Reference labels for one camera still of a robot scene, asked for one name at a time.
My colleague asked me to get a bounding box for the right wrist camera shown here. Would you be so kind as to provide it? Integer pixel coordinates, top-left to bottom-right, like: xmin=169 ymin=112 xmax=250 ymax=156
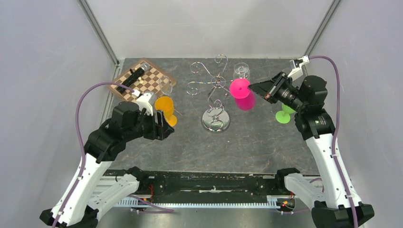
xmin=288 ymin=56 xmax=309 ymax=81

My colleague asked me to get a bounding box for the green plastic wine glass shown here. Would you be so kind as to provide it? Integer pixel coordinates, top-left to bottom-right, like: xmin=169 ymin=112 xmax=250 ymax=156
xmin=275 ymin=103 xmax=296 ymax=124

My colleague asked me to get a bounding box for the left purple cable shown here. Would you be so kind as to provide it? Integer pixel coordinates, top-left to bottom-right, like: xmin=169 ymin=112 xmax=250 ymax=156
xmin=50 ymin=82 xmax=175 ymax=228

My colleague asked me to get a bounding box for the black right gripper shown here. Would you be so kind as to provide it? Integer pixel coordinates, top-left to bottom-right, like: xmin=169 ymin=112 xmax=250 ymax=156
xmin=249 ymin=71 xmax=307 ymax=112

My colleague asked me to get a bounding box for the pink plastic wine glass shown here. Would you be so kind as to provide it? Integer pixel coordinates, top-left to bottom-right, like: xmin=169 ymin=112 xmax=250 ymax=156
xmin=230 ymin=78 xmax=255 ymax=111

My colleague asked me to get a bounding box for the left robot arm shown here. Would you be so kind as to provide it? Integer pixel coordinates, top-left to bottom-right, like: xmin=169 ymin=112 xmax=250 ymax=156
xmin=39 ymin=102 xmax=174 ymax=228

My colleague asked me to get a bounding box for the orange plastic wine glass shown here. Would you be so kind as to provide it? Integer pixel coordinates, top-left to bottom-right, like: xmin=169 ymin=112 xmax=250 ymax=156
xmin=154 ymin=96 xmax=177 ymax=127

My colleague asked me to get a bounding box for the black flashlight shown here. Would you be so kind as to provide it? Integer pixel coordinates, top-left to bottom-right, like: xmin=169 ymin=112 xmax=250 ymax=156
xmin=117 ymin=63 xmax=150 ymax=87

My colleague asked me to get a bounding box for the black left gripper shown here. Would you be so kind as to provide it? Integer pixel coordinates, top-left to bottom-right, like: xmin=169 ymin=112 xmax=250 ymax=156
xmin=124 ymin=107 xmax=175 ymax=142

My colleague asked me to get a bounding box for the chrome wire wine glass rack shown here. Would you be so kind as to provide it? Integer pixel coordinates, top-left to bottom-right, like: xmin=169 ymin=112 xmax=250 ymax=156
xmin=185 ymin=54 xmax=232 ymax=134

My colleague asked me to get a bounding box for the clear round wine glass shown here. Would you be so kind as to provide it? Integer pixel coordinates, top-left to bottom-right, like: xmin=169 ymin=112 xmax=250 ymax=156
xmin=158 ymin=76 xmax=176 ymax=114

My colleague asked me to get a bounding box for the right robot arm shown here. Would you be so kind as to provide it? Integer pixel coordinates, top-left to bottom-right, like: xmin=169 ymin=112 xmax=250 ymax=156
xmin=249 ymin=72 xmax=374 ymax=228

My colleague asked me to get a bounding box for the clear tumbler wine glass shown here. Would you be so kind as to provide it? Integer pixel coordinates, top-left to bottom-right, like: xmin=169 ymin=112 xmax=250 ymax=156
xmin=233 ymin=62 xmax=250 ymax=80

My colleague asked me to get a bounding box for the wooden chessboard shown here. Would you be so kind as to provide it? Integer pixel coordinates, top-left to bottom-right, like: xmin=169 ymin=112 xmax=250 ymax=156
xmin=113 ymin=58 xmax=177 ymax=97

